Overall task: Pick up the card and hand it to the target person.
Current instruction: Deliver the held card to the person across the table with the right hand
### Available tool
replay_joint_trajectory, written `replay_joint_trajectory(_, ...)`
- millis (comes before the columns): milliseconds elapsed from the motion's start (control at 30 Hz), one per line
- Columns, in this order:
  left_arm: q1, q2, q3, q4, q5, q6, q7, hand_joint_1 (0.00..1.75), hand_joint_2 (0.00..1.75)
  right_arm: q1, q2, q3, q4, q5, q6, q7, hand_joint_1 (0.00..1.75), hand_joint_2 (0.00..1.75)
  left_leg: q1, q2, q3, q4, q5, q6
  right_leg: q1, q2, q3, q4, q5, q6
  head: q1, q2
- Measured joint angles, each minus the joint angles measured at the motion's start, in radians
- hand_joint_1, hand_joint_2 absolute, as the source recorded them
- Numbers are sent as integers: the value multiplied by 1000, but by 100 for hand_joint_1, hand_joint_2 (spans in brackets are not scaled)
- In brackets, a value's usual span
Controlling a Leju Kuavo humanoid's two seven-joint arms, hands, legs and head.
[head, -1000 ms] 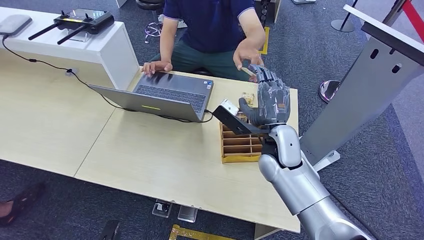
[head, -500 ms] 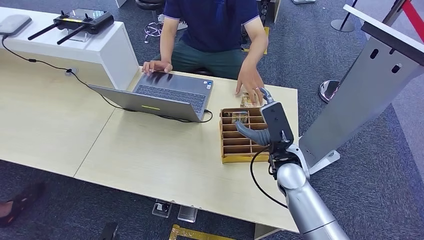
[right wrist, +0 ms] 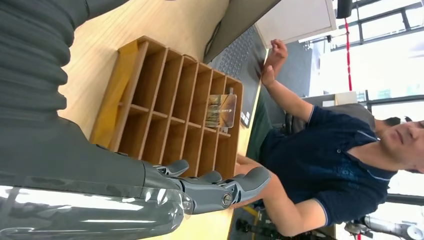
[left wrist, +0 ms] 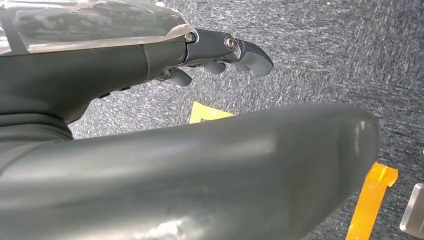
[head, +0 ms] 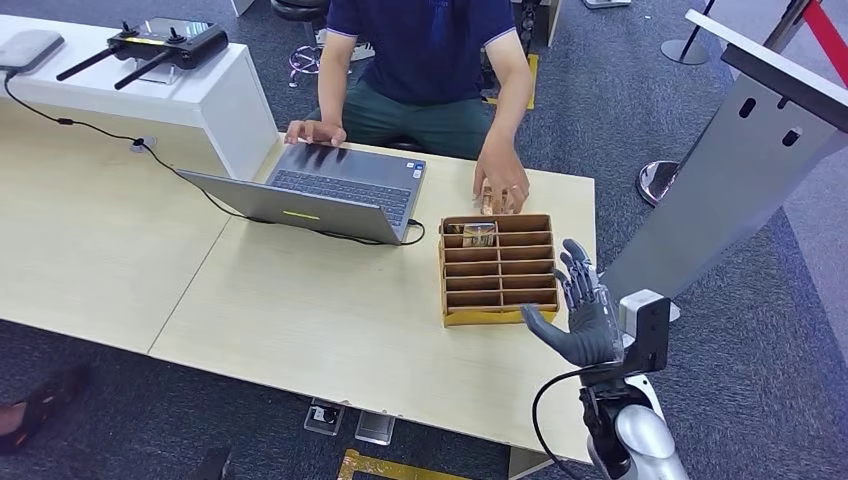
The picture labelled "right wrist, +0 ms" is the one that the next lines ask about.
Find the red barrier tape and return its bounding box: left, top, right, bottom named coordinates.
left=343, top=18, right=353, bottom=92

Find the ribbed grey right arm sleeve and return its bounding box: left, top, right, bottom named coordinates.
left=0, top=0, right=89, bottom=122

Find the black barrier post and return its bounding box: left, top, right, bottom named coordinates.
left=336, top=0, right=354, bottom=20

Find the dark grey laptop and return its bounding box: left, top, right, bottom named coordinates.
left=202, top=0, right=282, bottom=129

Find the card with autumn tree photo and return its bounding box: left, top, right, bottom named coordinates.
left=204, top=94, right=238, bottom=129

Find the person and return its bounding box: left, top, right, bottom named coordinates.
left=231, top=39, right=424, bottom=238

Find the beige cabinet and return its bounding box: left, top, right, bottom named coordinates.
left=303, top=91, right=359, bottom=108

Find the wooden card organizer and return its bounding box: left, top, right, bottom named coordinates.
left=89, top=35, right=244, bottom=180

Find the white cabinet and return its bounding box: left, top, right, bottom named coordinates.
left=255, top=0, right=338, bottom=50

